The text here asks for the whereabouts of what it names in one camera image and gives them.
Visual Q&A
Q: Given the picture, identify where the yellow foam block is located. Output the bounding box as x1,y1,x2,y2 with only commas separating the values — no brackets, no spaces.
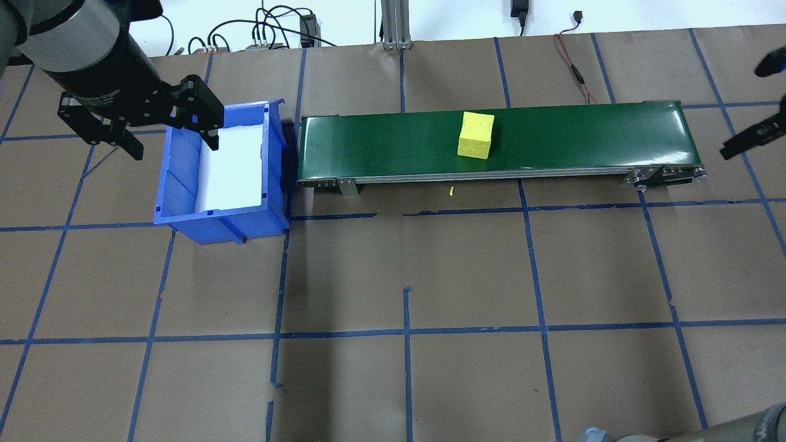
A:
457,112,496,160

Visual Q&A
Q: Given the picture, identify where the blue plastic bin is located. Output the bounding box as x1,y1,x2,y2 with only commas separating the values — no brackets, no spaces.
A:
152,98,291,246

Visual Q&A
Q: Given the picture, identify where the black power brick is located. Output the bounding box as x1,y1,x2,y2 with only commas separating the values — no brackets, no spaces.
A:
299,14,321,47

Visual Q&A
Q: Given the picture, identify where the green belt conveyor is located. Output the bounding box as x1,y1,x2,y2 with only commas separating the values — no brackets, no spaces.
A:
296,100,707,197

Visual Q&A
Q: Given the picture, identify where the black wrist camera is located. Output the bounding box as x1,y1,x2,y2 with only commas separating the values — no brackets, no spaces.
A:
101,0,164,20
754,46,786,78

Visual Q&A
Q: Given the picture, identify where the red black wire pair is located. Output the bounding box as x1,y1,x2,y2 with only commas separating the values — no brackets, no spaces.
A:
554,32,601,105

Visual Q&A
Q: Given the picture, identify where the aluminium profile post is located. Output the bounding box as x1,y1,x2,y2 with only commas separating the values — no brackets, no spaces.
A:
381,0,413,50

